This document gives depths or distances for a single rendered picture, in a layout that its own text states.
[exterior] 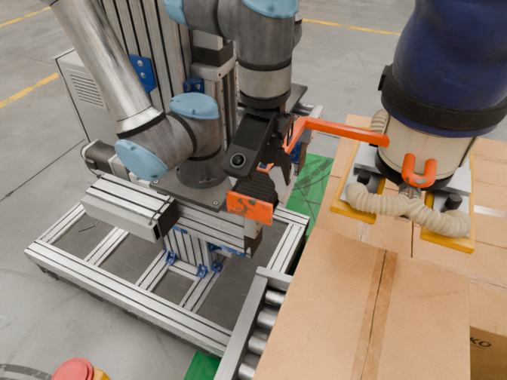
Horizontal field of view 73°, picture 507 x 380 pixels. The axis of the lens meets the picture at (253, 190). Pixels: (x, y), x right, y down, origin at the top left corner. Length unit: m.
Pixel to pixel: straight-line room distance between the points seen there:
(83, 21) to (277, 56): 0.43
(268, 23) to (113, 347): 1.71
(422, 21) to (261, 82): 0.31
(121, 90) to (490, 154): 1.89
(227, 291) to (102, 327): 0.67
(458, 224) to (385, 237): 0.84
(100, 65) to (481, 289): 1.42
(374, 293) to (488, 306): 0.70
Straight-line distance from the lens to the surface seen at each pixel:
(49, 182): 2.87
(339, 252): 0.94
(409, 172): 0.71
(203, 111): 0.83
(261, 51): 0.46
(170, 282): 1.77
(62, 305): 2.15
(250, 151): 0.49
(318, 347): 0.81
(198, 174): 0.93
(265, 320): 1.27
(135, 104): 0.78
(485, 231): 1.77
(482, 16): 0.63
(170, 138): 0.80
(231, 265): 1.78
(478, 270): 1.62
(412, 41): 0.68
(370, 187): 0.83
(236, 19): 0.46
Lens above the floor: 1.70
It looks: 45 degrees down
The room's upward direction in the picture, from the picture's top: straight up
